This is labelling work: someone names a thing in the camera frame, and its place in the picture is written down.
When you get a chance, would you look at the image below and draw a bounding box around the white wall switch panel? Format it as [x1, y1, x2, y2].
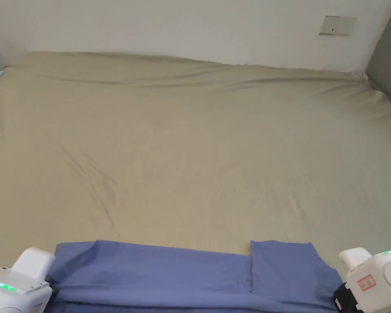
[319, 15, 357, 36]

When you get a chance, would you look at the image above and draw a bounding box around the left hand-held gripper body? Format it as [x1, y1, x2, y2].
[0, 247, 60, 313]

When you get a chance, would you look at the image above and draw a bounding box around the blue shirt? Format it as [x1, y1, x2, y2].
[47, 240, 345, 313]

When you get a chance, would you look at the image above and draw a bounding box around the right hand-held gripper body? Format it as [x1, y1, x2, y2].
[333, 247, 391, 313]

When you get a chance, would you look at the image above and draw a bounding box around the grey padded headboard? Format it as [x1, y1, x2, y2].
[365, 6, 391, 115]

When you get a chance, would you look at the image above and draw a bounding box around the bed with beige sheet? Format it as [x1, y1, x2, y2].
[0, 51, 391, 313]

